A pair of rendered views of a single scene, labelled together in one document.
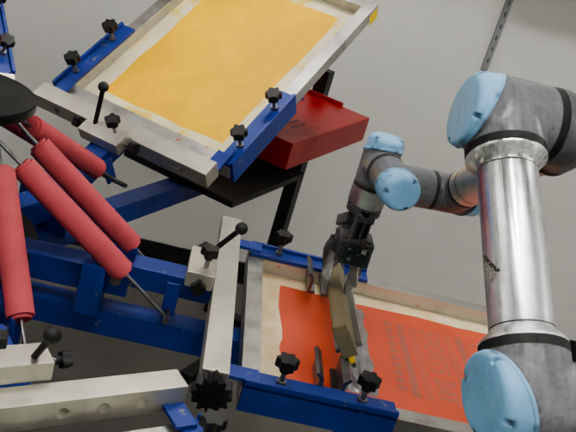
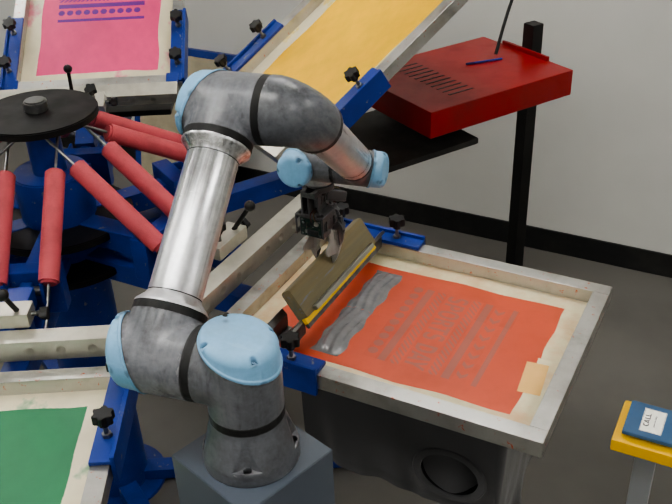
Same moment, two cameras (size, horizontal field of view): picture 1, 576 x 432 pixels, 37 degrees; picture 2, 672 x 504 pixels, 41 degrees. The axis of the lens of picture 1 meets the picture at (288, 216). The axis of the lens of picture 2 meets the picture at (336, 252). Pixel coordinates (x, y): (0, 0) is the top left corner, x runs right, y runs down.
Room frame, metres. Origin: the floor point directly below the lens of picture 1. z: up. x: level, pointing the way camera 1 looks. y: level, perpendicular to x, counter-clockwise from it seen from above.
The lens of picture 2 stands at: (0.22, -1.21, 2.20)
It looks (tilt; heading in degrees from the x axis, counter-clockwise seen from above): 31 degrees down; 36
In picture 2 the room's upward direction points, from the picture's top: 2 degrees counter-clockwise
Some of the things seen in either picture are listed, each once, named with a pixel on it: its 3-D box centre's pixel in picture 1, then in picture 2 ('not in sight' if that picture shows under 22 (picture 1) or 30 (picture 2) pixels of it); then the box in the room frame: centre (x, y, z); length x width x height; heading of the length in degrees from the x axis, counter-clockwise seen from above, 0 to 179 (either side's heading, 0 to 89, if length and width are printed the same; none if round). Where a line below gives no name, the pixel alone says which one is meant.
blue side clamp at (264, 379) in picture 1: (317, 404); (260, 358); (1.38, -0.16, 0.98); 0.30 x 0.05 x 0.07; 97
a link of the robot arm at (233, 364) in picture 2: not in sight; (237, 367); (0.98, -0.48, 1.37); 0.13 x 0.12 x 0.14; 107
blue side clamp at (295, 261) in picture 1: (306, 270); (369, 239); (1.93, -0.08, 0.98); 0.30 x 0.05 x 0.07; 97
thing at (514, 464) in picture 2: not in sight; (526, 431); (1.73, -0.65, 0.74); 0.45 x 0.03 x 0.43; 7
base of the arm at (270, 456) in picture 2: not in sight; (249, 428); (0.98, -0.49, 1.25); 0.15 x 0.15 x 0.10
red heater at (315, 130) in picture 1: (273, 117); (459, 83); (2.86, 0.14, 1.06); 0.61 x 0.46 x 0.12; 157
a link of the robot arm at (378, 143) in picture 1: (380, 162); not in sight; (1.64, -0.15, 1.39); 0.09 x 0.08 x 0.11; 17
